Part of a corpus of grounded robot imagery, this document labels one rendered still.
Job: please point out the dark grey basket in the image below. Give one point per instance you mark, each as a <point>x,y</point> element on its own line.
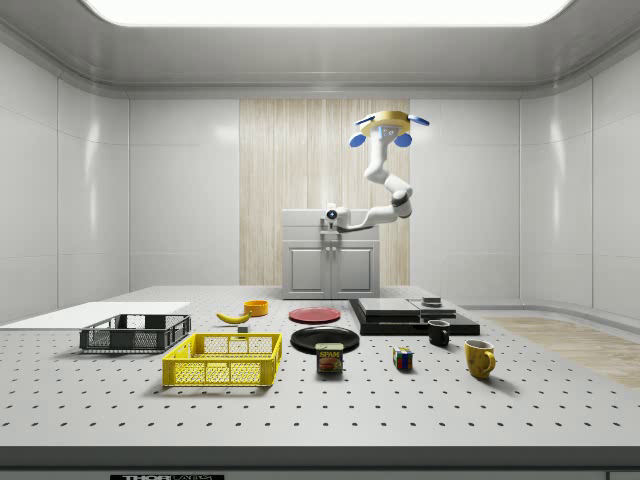
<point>100,340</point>

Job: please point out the banana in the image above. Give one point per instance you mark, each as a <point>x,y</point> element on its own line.
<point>232,318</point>

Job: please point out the yellow mug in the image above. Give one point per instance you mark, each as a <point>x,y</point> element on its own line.
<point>477,361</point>

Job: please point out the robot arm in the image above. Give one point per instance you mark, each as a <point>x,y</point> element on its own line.
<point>379,165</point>

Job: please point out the white board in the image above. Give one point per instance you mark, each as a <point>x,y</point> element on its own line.
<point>75,314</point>

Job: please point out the yellow basket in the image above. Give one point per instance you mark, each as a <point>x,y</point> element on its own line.
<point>215,372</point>

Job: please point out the flat-sided can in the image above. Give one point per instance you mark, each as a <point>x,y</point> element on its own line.
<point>329,359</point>

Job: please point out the black mug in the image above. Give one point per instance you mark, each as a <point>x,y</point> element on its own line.
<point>437,334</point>

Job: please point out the yellow bowl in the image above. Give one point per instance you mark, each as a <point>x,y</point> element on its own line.
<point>256,309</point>

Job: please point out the white cabinet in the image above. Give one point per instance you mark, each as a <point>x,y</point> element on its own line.
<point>305,270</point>

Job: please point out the red plate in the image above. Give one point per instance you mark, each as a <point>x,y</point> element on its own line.
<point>314,314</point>

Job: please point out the drone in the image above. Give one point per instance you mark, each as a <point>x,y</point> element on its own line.
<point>385,118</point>

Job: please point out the puzzle cube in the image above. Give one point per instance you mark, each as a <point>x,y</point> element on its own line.
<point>403,359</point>

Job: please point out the black plate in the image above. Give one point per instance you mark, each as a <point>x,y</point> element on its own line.
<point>320,336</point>

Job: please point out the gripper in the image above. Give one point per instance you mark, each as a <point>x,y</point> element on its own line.
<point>328,226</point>

